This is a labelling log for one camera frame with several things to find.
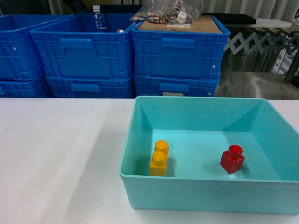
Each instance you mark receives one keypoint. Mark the black plastic tray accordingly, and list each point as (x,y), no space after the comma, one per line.
(233,18)

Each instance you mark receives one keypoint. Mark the red toy block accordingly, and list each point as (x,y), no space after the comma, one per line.
(232,160)

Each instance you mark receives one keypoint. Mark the light blue plastic box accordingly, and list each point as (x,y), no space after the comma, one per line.
(198,130)

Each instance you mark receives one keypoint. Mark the clear bag of parts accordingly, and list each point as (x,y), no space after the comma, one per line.
(169,11)

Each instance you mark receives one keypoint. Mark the brown cardboard sheet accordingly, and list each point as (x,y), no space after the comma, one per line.
(205,24)

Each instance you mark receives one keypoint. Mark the blue crate bottom left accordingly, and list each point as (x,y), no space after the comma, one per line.
(35,88)

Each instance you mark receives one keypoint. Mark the blue crate bottom middle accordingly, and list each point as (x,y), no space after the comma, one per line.
(90,88)

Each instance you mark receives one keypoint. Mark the blue crate bottom right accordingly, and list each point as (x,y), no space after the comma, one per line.
(158,86)

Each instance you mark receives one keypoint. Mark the clear plastic water bottle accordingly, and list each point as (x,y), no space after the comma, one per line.
(98,20)

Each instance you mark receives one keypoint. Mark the blue crate top left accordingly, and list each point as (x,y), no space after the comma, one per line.
(20,59)

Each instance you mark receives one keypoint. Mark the expandable roller conveyor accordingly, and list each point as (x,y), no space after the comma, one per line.
(247,43)

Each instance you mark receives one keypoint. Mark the blue crate top middle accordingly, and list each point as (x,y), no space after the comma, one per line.
(72,48)

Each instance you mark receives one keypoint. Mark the blue crate top right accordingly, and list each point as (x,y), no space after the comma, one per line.
(179,54)

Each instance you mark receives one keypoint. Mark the blue crate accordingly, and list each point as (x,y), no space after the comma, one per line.
(35,88)
(90,88)
(179,54)
(20,59)
(72,48)
(158,86)

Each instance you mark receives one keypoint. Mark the yellow toy block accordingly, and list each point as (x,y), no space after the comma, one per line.
(159,160)

